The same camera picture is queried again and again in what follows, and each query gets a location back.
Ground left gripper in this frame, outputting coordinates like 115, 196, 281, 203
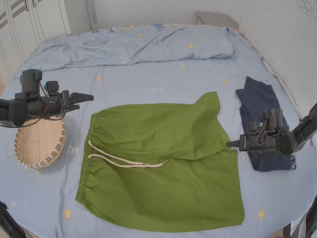
46, 90, 95, 117

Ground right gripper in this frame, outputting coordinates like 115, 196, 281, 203
239, 132, 268, 153

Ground green shorts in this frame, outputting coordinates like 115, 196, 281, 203
75, 91, 246, 233

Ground round woven basket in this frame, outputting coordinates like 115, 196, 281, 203
14, 116, 67, 169

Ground dark blue T-shirt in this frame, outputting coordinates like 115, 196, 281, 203
235, 76, 298, 172

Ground pale blue quilt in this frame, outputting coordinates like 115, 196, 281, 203
11, 22, 239, 80

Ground white wardrobe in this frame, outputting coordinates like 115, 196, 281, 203
0, 0, 72, 82

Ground grey bedside table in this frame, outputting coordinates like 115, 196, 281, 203
195, 11, 239, 30

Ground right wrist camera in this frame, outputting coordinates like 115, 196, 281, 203
248, 120, 264, 134

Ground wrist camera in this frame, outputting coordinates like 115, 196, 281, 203
248, 120, 264, 134
44, 81, 60, 101

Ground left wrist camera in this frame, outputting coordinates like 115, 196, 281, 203
44, 81, 60, 101

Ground white cable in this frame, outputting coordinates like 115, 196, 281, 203
246, 0, 255, 38

